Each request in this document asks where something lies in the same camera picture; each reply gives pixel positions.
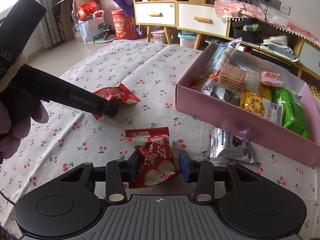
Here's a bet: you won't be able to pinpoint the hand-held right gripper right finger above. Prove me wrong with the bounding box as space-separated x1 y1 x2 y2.
179 150 260 203

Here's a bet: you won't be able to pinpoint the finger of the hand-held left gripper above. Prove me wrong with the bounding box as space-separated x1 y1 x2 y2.
100 102 120 118

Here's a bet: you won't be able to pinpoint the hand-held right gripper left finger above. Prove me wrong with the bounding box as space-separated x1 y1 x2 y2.
59 151 143 204

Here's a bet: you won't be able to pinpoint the red snack packet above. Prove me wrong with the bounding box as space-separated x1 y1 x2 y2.
92 83 141 120
125 127 182 189

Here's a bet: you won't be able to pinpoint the pink cardboard box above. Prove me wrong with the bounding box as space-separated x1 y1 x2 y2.
175 42 320 167

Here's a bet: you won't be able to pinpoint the yellow snack packet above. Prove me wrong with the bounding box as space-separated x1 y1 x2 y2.
259 84 273 100

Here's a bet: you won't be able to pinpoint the person's left hand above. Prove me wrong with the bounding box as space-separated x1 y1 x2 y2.
0 100 49 161

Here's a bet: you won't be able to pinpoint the cherry-print tablecloth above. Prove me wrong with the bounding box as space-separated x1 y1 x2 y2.
0 39 320 240

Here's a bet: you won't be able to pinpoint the silver chocolate packet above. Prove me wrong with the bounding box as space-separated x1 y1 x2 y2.
210 127 254 163

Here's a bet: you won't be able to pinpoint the white shopping bag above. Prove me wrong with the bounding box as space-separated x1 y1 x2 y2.
78 9 105 43

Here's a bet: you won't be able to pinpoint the silver blue snack packet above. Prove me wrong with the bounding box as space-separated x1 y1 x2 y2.
200 84 243 104

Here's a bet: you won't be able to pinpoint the grey curtain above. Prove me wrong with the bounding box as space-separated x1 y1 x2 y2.
32 0 62 48

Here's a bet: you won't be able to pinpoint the red gift bag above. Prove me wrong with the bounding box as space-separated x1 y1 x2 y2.
76 1 99 22

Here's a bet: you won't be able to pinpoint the red printed bag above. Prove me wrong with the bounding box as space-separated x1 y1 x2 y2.
111 9 139 40

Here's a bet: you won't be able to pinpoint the orange snack packet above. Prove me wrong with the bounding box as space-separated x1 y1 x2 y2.
191 72 220 90

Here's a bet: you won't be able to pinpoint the clear storage box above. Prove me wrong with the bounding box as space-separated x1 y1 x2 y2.
151 29 167 44

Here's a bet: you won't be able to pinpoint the wooden desk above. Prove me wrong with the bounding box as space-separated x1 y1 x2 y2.
54 0 99 40

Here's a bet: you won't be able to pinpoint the orange lotus-chip packet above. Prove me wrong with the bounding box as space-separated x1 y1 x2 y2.
240 89 265 117

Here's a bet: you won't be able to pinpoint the clear square cracker packet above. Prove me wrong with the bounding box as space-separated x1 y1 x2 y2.
217 64 247 92

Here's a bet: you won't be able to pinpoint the white blue-print snack packet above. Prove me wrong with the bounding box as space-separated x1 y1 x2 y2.
261 99 285 125

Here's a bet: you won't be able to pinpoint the blue-lid storage box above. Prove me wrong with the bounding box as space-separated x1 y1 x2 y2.
178 31 198 48

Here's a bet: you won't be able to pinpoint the clear blue-label rice cracker packet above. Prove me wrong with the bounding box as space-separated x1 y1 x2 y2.
209 37 242 77

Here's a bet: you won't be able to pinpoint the green snack packet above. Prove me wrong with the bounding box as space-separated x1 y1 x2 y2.
274 87 308 138

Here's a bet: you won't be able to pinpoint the pink wafer packet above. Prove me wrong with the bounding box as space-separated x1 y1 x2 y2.
259 70 284 87

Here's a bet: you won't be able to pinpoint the white drawer cabinet wooden legs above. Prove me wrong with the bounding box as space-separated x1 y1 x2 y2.
132 0 230 49

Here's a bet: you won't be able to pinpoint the black case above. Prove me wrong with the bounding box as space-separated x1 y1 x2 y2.
231 19 263 43

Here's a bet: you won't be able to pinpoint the yellow egg tray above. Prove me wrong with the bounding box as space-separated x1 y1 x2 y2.
309 80 320 95

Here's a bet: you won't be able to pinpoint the pile of white green bags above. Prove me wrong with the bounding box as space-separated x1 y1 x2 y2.
260 35 299 62

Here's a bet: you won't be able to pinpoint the pink cherry-print cabinet cloth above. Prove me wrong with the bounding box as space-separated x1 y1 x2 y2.
214 0 320 47

